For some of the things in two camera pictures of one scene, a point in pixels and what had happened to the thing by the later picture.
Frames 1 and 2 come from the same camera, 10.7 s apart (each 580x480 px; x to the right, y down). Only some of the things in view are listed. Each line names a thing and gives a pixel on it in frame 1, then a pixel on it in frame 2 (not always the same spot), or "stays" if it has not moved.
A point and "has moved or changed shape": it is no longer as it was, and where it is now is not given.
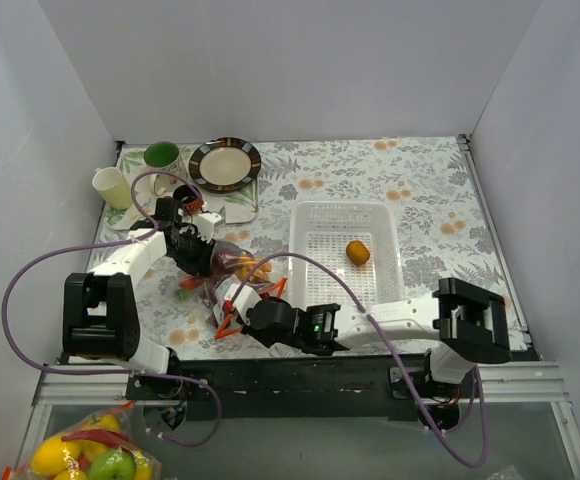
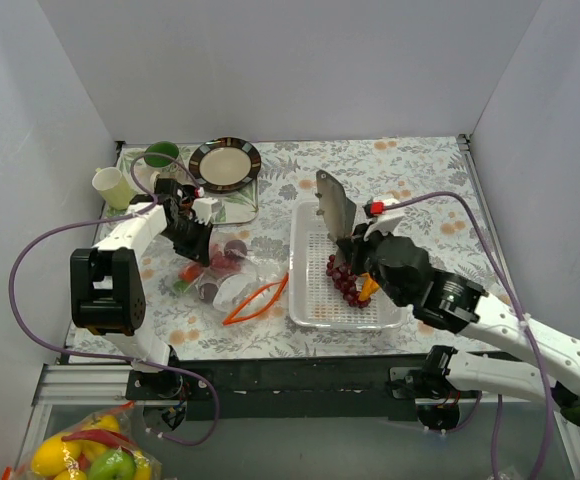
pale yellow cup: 113,187 stays
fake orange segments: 247,265 -> 368,286
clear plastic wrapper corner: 509,473 stays
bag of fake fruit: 101,446 stays
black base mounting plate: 283,387 stays
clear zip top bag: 229,261 has moved or changed shape
